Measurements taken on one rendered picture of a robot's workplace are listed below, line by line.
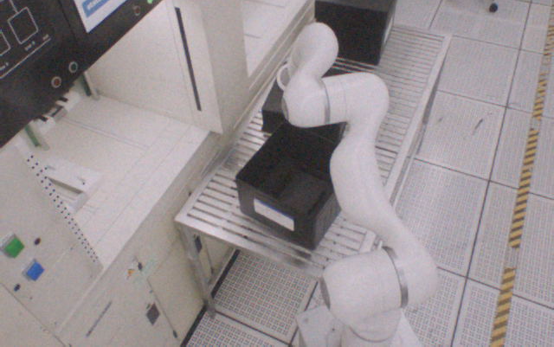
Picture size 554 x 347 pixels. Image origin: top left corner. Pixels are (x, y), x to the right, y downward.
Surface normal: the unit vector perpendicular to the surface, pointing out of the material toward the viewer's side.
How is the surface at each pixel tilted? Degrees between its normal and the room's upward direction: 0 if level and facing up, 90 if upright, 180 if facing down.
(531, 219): 0
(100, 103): 0
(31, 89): 90
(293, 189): 0
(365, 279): 19
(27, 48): 90
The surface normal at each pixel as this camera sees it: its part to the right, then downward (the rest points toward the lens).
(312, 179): -0.05, -0.65
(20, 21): 0.90, 0.29
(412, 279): 0.08, -0.13
